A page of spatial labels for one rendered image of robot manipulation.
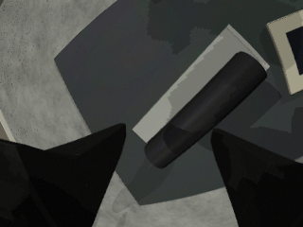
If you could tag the beige tile with dark square mark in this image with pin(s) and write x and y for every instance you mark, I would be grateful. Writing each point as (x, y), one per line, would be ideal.
(287, 36)

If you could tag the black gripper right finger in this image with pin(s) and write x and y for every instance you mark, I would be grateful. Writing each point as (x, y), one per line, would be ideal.
(265, 188)

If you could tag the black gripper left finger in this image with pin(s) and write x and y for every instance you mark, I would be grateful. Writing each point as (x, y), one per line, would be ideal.
(69, 181)

